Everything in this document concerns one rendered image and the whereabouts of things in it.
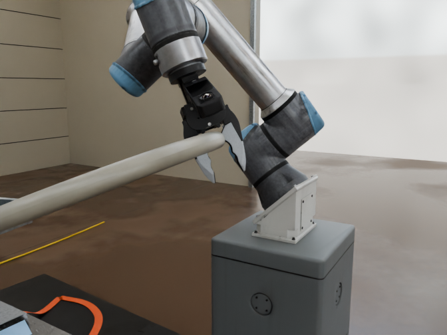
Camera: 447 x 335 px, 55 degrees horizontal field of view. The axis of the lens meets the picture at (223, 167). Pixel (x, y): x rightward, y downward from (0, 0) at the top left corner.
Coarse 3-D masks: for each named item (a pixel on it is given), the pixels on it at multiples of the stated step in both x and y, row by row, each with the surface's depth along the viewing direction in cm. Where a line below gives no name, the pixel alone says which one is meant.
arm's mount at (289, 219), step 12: (312, 180) 150; (288, 192) 139; (300, 192) 141; (312, 192) 152; (276, 204) 141; (288, 204) 140; (300, 204) 142; (312, 204) 154; (264, 216) 145; (276, 216) 143; (288, 216) 140; (300, 216) 143; (312, 216) 155; (264, 228) 146; (276, 228) 143; (288, 228) 141; (300, 228) 145; (312, 228) 155; (276, 240) 144; (288, 240) 141
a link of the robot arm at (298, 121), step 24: (192, 0) 135; (216, 24) 137; (216, 48) 139; (240, 48) 139; (240, 72) 141; (264, 72) 141; (264, 96) 142; (288, 96) 141; (264, 120) 147; (288, 120) 142; (312, 120) 142; (288, 144) 145
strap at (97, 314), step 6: (54, 300) 272; (72, 300) 272; (78, 300) 272; (84, 300) 272; (48, 306) 265; (90, 306) 265; (30, 312) 247; (36, 312) 254; (42, 312) 255; (96, 312) 258; (96, 318) 251; (96, 324) 245; (96, 330) 239
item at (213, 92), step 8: (200, 80) 76; (208, 80) 75; (184, 88) 76; (192, 88) 75; (200, 88) 74; (208, 88) 73; (192, 96) 72; (200, 96) 70; (208, 96) 69; (216, 96) 69; (192, 104) 72; (200, 104) 68; (208, 104) 68; (216, 104) 69; (224, 104) 70; (200, 112) 69; (208, 112) 69; (216, 112) 70
